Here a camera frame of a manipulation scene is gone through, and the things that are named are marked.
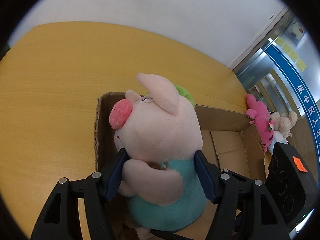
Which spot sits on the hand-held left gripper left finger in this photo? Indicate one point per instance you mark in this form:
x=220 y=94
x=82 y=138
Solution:
x=116 y=176

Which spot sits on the light blue plush toy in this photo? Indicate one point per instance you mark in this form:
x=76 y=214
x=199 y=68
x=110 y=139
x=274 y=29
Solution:
x=276 y=140

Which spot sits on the pink pig plush toy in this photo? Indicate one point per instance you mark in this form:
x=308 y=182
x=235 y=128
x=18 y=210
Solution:
x=162 y=130

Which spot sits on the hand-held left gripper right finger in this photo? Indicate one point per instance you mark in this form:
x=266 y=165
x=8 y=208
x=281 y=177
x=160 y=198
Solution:
x=203 y=177

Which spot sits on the magenta plush toy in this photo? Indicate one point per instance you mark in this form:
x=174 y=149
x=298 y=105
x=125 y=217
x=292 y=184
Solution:
x=260 y=112

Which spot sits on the yellow sticky note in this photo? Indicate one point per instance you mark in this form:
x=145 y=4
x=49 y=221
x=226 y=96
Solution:
x=293 y=53
x=301 y=64
x=280 y=42

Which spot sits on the beige teddy bear plush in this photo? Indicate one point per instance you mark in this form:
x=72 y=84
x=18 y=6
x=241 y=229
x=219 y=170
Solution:
x=283 y=123

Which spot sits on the brown cardboard box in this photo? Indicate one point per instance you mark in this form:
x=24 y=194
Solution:
x=225 y=142

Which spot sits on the blue banner strip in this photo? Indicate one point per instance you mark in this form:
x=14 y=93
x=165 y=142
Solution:
x=295 y=80

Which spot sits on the cartoon poster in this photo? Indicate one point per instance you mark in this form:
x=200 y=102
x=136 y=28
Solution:
x=297 y=30

